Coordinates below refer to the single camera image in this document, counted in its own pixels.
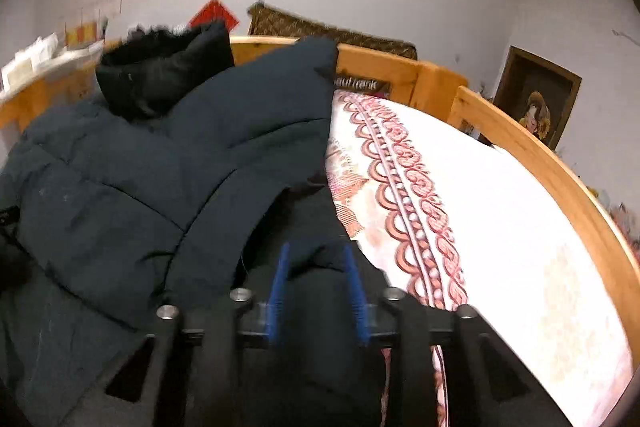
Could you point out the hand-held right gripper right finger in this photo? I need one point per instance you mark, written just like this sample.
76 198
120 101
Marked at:
357 297

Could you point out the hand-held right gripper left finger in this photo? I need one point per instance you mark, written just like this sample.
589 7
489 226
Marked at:
277 292

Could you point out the black trousers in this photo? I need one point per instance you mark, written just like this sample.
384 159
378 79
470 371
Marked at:
150 157

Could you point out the pink floral quilt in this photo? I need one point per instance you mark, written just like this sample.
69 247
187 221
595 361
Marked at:
500 207

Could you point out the black printed headboard label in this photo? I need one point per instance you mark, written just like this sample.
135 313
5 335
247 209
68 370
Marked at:
360 83

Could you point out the framed portrait picture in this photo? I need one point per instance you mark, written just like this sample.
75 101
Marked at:
535 102

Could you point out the brown patterned cloth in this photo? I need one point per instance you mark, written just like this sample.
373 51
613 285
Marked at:
300 27

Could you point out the dried flower bunch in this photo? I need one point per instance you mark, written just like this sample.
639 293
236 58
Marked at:
622 217

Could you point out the white box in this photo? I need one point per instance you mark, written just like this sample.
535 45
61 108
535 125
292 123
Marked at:
25 64

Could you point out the wooden bed frame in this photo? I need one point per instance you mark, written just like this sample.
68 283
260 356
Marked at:
390 64

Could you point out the red wall decoration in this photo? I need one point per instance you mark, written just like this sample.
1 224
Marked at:
217 14

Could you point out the wall paper sheets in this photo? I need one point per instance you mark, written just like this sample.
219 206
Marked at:
92 19

